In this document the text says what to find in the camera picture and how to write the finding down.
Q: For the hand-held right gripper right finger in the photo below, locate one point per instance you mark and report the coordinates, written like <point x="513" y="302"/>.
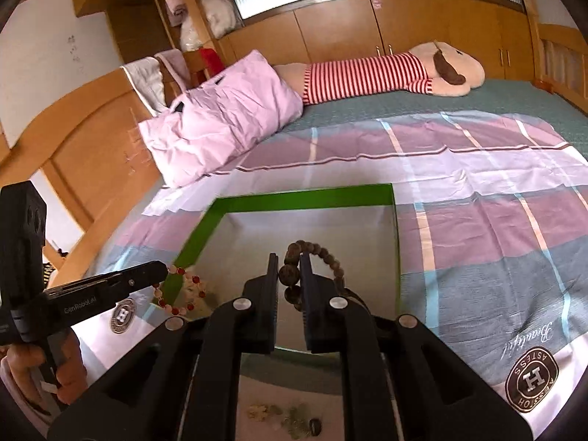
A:
<point x="305" y="298"/>

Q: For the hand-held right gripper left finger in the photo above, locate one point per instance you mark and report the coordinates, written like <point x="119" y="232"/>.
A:
<point x="274" y="298"/>

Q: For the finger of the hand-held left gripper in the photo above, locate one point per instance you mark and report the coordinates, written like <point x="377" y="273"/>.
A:
<point x="138" y="273"/>

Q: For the green cardboard box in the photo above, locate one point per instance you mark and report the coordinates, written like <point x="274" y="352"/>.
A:
<point x="294" y="202"/>

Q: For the pale yellow jewelry piece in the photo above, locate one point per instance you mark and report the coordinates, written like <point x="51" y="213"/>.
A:
<point x="258" y="412"/>

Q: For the green bead jewelry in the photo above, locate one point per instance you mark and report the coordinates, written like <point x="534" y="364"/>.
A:
<point x="294" y="418"/>

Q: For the person's left hand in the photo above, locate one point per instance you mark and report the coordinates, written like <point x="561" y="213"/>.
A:
<point x="27" y="370"/>

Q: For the wooden bed headboard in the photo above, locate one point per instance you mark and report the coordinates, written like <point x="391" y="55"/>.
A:
<point x="92" y="156"/>

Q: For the plaid bedsheet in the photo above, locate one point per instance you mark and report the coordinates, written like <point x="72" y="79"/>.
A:
<point x="459" y="239"/>

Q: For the pink pillow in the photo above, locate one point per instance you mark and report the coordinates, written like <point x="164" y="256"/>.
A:
<point x="220" y="115"/>

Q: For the white towel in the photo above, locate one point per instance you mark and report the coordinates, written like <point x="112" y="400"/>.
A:
<point x="144" y="82"/>

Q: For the pink towel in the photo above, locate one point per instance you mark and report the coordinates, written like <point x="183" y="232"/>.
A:
<point x="177" y="66"/>

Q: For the red cloth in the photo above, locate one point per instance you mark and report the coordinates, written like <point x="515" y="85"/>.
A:
<point x="212" y="60"/>

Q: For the striped plush toy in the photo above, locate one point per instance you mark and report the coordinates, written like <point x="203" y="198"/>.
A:
<point x="367" y="76"/>

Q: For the white plastic bags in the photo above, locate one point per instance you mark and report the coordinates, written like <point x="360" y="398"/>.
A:
<point x="216" y="14"/>

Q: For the green mattress cover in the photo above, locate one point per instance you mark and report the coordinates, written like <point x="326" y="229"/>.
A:
<point x="505" y="101"/>

